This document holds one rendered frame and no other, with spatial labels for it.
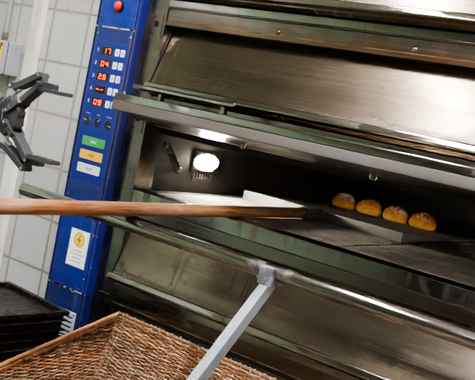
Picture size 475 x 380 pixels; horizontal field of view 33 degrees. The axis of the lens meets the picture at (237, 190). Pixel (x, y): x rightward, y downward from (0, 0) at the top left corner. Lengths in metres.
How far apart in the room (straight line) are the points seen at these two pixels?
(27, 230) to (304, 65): 1.03
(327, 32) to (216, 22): 0.33
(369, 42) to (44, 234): 1.14
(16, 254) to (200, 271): 0.70
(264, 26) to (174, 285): 0.70
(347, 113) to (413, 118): 0.16
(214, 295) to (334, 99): 0.57
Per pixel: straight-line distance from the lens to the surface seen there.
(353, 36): 1.90
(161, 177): 2.30
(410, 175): 1.63
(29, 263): 2.52
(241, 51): 2.08
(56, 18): 2.52
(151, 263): 2.18
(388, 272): 1.81
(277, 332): 1.93
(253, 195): 2.54
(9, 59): 2.58
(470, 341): 1.36
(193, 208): 1.89
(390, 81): 1.85
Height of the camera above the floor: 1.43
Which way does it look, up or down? 5 degrees down
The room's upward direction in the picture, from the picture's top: 12 degrees clockwise
